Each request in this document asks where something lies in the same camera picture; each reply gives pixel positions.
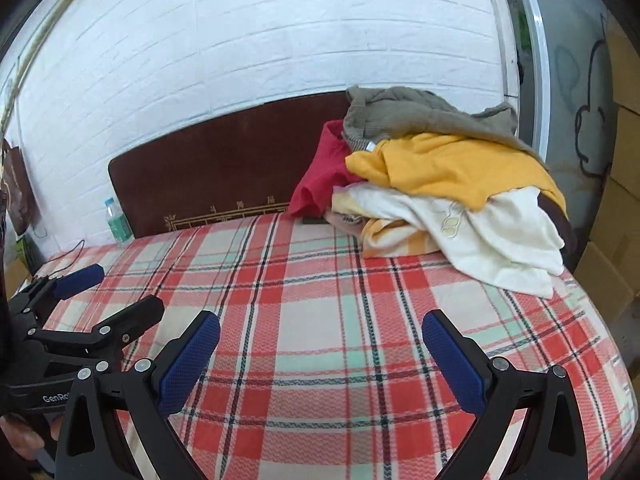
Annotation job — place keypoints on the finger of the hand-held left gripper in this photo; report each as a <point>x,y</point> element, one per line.
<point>130,320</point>
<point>80,280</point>

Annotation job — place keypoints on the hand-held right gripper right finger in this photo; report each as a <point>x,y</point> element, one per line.
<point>452,365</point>

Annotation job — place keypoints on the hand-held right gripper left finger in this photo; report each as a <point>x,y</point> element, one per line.
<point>192,360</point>

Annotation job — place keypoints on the yellow shirt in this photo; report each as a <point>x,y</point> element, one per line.
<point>440,165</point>

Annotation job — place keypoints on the person's left hand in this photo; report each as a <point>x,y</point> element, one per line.
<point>20,440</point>

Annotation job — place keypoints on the plastic water bottle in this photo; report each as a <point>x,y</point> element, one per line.
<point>117,225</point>

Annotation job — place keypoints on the brown hanging bag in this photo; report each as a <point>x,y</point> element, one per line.
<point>17,190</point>

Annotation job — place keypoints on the red plaid bed sheet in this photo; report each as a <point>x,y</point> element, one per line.
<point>325,335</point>

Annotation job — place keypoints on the white garment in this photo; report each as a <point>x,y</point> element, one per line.
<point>500,240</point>

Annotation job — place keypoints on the yellow white striped cloth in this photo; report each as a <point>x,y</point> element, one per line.
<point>390,242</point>

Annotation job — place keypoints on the cardboard box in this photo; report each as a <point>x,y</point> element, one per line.
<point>602,275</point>
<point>622,195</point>

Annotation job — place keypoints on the dark brown garment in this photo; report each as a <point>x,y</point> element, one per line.
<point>555,220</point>

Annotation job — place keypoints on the dark brown headboard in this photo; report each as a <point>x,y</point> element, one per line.
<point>225,160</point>

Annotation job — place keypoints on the red garment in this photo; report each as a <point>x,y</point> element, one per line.
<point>325,170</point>

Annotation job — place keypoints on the grey knit sweater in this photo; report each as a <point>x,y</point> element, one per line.
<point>400,115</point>

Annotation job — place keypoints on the white door frame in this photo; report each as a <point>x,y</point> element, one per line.
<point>532,35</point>

